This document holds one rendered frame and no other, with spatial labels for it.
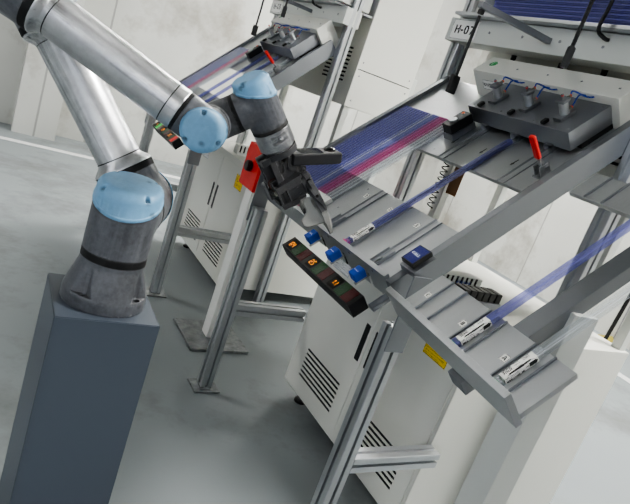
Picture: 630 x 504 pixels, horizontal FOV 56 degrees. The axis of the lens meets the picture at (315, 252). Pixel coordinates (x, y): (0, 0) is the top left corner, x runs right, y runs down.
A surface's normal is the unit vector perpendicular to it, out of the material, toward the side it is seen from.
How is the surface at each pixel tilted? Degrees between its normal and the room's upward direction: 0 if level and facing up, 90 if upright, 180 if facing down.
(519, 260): 90
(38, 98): 90
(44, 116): 90
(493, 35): 90
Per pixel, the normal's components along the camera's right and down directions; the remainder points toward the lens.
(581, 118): -0.33, -0.76
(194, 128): 0.07, 0.29
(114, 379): 0.43, 0.38
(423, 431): -0.83, -0.14
